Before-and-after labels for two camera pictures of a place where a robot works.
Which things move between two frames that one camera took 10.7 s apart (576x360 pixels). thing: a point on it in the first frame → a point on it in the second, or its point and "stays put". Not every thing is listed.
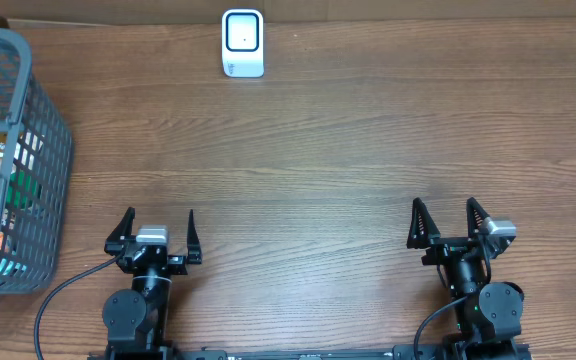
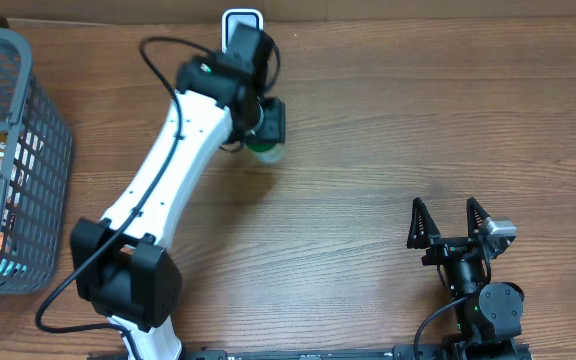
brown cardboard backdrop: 297,10 stays put
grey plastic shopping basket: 5,96 stays put
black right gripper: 442,247 stays put
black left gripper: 153,255 → 273,122
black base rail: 312,353 stays put
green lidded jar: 22,190 → 266,152
